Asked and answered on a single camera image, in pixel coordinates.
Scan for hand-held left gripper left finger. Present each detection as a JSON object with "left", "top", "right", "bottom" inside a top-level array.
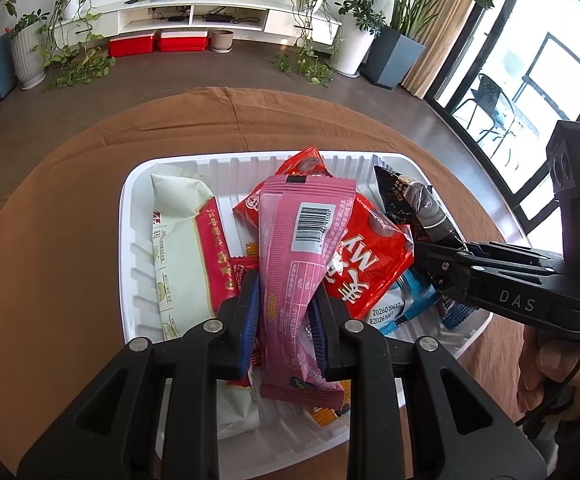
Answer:
[{"left": 17, "top": 267, "right": 263, "bottom": 480}]

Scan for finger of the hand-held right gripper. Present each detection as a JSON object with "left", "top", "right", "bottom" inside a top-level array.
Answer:
[
  {"left": 412, "top": 240, "right": 567, "bottom": 288},
  {"left": 430, "top": 274, "right": 471, "bottom": 307}
]

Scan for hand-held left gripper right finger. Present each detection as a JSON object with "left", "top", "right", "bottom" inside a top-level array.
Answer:
[{"left": 307, "top": 285, "right": 553, "bottom": 480}]

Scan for light blue snack bag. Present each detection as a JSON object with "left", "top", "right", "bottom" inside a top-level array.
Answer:
[{"left": 367, "top": 267, "right": 439, "bottom": 337}]

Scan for pink snack packet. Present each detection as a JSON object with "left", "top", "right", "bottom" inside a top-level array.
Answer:
[{"left": 258, "top": 175, "right": 358, "bottom": 406}]

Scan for orange snack packet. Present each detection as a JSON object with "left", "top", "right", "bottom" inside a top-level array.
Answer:
[{"left": 310, "top": 380, "right": 354, "bottom": 429}]

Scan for large red snack bag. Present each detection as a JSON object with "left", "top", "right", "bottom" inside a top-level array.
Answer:
[{"left": 233, "top": 146, "right": 415, "bottom": 328}]

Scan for black dotted snack packet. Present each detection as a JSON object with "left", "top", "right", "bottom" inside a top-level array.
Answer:
[{"left": 372, "top": 155, "right": 471, "bottom": 311}]

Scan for cream and red snack packet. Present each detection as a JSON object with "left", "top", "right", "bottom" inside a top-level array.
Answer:
[{"left": 149, "top": 172, "right": 262, "bottom": 439}]

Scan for white ribbed plastic tray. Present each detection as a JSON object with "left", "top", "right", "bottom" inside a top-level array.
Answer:
[{"left": 120, "top": 150, "right": 531, "bottom": 473}]

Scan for person's right hand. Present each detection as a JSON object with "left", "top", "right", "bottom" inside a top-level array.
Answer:
[{"left": 516, "top": 325, "right": 580, "bottom": 426}]

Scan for dark blue cookie packet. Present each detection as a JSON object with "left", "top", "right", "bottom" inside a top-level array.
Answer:
[{"left": 440, "top": 299, "right": 473, "bottom": 332}]

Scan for black balcony chair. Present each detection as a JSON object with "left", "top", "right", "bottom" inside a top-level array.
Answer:
[{"left": 452, "top": 72, "right": 519, "bottom": 157}]

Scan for tall plant in grey-blue planter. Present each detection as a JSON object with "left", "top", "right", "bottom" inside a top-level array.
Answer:
[{"left": 360, "top": 0, "right": 496, "bottom": 92}]

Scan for beige curtain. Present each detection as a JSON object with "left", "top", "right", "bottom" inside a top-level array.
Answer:
[{"left": 400, "top": 0, "right": 494, "bottom": 102}]

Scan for black framed glass window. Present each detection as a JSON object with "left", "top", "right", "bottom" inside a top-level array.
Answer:
[{"left": 425, "top": 0, "right": 580, "bottom": 243}]

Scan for plant in tall white planter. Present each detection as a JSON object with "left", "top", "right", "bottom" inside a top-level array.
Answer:
[{"left": 331, "top": 0, "right": 387, "bottom": 79}]

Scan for trailing pothos in white pot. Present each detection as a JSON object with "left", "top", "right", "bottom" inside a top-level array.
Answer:
[
  {"left": 276, "top": 0, "right": 345, "bottom": 87},
  {"left": 34, "top": 0, "right": 117, "bottom": 90}
]

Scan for small beige flower pot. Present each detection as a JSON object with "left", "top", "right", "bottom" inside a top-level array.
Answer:
[{"left": 209, "top": 29, "right": 235, "bottom": 54}]

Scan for red storage box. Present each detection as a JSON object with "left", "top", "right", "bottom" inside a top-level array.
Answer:
[
  {"left": 107, "top": 35, "right": 159, "bottom": 59},
  {"left": 157, "top": 29, "right": 210, "bottom": 53}
]

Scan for white television console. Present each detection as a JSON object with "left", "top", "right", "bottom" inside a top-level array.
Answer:
[{"left": 49, "top": 0, "right": 345, "bottom": 45}]

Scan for plant in white ribbed planter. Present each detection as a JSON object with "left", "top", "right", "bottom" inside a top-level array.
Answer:
[{"left": 9, "top": 10, "right": 52, "bottom": 91}]

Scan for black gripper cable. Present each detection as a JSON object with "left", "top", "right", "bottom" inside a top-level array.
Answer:
[{"left": 514, "top": 330, "right": 580, "bottom": 431}]

